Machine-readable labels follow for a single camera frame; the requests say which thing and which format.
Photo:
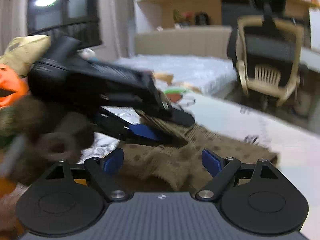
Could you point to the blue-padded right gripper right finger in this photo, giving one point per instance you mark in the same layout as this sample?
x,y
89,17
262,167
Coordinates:
x,y
223,172

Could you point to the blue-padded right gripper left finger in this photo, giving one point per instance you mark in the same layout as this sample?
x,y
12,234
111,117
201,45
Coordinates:
x,y
100,175

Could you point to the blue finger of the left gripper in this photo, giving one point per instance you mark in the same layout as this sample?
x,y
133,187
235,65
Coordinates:
x,y
118,128

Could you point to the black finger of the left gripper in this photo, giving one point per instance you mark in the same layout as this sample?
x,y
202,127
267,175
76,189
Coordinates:
x,y
177,116

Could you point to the brown polka dot corduroy garment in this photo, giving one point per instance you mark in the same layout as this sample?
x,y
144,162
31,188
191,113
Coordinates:
x,y
178,167

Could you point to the yellow tote bag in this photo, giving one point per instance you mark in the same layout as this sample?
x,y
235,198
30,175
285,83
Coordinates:
x,y
23,52

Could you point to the white quilted mattress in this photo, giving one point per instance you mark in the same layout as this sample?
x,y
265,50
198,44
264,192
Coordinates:
x,y
209,76

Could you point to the orange pumpkin plush costume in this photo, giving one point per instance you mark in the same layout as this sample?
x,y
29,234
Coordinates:
x,y
12,86

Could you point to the dark window with railing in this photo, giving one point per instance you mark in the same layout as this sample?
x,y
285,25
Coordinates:
x,y
78,19

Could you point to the white height chart play mat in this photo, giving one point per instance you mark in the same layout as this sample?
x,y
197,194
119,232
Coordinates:
x,y
297,149

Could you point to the beige upholstered bed headboard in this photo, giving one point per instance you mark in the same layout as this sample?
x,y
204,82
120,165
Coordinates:
x,y
210,41

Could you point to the white curtain right of window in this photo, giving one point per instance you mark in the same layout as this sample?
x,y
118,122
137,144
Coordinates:
x,y
115,18

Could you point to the potted red green plant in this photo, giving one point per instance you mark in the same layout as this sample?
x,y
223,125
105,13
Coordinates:
x,y
183,19

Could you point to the black round speaker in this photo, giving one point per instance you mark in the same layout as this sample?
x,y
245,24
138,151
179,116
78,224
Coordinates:
x,y
201,19

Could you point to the beige black office chair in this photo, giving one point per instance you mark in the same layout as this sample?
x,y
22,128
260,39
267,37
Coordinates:
x,y
265,50

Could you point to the white box on desk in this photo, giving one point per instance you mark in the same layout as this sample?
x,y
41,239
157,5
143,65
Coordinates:
x,y
314,15

